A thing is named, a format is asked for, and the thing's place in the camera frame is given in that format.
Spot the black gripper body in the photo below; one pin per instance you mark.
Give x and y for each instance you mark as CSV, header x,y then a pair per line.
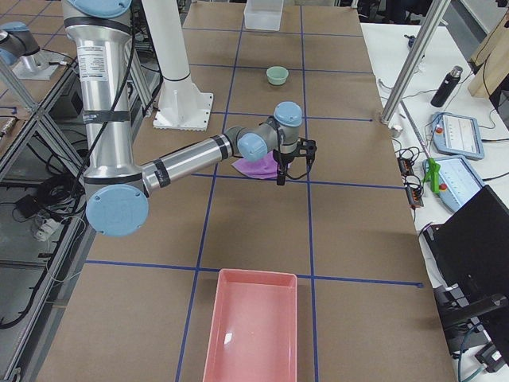
x,y
285,158

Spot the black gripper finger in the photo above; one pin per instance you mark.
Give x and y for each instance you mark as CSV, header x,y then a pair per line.
x,y
281,177

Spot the purple microfiber cloth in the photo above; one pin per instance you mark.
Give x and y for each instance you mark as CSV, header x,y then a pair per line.
x,y
265,168

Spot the pale green bowl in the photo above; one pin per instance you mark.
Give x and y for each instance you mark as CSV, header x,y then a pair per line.
x,y
277,75

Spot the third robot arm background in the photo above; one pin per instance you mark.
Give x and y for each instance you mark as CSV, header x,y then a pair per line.
x,y
17,41

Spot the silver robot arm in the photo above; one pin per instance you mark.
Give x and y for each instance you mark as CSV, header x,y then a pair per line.
x,y
117,188

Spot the translucent white plastic bin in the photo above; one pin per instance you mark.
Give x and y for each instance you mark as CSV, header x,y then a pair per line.
x,y
263,14

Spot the pink plastic tray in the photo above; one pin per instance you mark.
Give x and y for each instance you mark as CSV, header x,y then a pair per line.
x,y
253,335

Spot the upper blue teach pendant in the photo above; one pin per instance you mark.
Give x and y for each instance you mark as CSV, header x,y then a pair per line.
x,y
457,134

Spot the blue teach pendant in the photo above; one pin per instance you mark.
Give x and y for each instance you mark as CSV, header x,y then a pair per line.
x,y
457,134
458,181

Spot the lower blue teach pendant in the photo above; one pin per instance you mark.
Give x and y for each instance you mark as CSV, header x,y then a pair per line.
x,y
458,181

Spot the black water bottle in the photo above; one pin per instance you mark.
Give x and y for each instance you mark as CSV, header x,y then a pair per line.
x,y
451,80

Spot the black laptop computer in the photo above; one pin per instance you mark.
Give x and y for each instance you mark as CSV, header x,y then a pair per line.
x,y
471,247

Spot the black power adapters on floor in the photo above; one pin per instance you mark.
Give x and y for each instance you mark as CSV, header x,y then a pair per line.
x,y
44,223

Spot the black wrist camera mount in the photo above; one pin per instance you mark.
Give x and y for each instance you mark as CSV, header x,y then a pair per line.
x,y
306,148

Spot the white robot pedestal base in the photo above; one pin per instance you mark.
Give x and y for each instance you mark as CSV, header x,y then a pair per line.
x,y
181,104

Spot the green handled tool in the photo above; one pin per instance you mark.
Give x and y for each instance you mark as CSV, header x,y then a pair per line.
x,y
432,171

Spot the aluminium frame post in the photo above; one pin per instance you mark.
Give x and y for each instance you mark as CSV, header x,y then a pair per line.
x,y
423,38

